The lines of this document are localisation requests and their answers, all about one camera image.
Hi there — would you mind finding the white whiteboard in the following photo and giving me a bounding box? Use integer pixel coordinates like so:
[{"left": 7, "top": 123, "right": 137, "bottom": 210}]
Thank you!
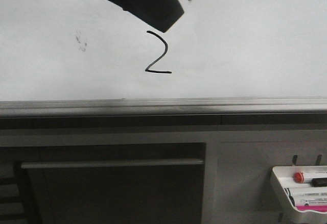
[{"left": 1, "top": 0, "right": 326, "bottom": 101}]

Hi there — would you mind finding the grey aluminium whiteboard tray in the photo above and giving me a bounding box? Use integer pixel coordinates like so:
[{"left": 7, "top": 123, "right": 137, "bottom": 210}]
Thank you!
[{"left": 1, "top": 97, "right": 326, "bottom": 118}]

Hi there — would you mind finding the red capped marker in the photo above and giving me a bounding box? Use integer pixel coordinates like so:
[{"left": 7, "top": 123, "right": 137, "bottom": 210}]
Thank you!
[{"left": 293, "top": 171, "right": 326, "bottom": 184}]

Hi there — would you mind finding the white marker with black band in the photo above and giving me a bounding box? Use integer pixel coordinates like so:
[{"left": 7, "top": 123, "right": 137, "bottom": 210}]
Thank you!
[{"left": 284, "top": 187, "right": 326, "bottom": 197}]

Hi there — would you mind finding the black capped marker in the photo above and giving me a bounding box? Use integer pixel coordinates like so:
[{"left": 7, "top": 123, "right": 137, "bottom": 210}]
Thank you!
[{"left": 311, "top": 178, "right": 327, "bottom": 187}]

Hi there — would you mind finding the pink eraser box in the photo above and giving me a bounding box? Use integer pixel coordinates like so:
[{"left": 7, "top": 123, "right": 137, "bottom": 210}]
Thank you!
[{"left": 295, "top": 205, "right": 327, "bottom": 213}]

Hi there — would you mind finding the dark cabinet panel with rail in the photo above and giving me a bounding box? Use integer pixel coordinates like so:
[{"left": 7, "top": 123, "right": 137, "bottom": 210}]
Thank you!
[{"left": 20, "top": 143, "right": 205, "bottom": 223}]

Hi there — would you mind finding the white wall-mounted marker holder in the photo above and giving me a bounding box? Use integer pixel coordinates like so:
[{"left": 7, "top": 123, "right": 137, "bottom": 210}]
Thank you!
[{"left": 270, "top": 166, "right": 326, "bottom": 223}]

